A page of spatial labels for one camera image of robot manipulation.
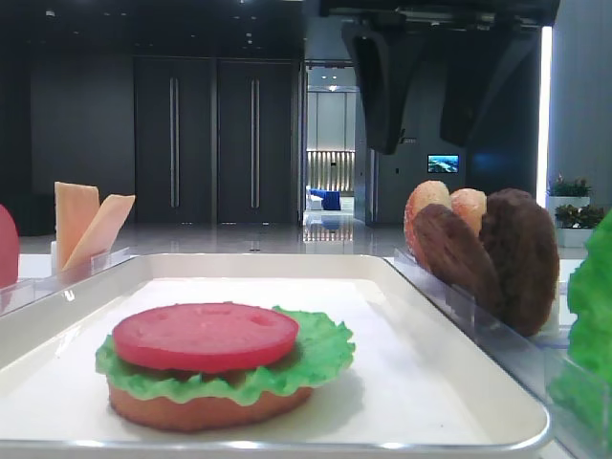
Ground upright red tomato slice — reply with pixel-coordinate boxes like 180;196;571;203
0;206;20;288

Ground black double door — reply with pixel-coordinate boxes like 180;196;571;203
134;57;301;225

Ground bun slice under lettuce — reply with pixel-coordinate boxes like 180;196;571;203
107;382;314;432

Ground orange cheese slice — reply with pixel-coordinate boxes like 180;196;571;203
55;182;99;272
61;194;136;271

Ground potted plants in planter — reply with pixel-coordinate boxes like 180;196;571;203
546;174;604;249

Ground long clear left strip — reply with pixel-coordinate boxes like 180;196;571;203
1;248;132;316

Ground left bun slice top right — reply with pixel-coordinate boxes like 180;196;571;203
404;180;452;271

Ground wall monitor screen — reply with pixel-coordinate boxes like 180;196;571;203
427;155;459;173

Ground right orange cheese slice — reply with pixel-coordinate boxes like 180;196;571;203
61;194;136;271

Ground brown meat patty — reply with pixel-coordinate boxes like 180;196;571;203
412;204;504;318
479;188;559;337

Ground white rectangular metal tray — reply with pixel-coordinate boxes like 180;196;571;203
1;253;552;458

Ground upright green lettuce leaf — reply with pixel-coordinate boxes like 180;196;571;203
549;218;611;440

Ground long clear right strip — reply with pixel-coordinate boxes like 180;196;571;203
393;250;611;458

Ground red tomato slice on tray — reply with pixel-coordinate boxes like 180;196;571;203
112;302;299;374

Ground left orange cheese slice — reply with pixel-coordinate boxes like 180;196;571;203
55;182;99;272

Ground long clear strip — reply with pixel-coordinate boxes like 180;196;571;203
1;248;132;316
393;250;611;458

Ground black overhead robot arm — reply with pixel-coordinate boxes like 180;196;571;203
308;1;559;155

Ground green lettuce leaf on tray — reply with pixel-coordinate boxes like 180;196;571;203
95;305;355;406

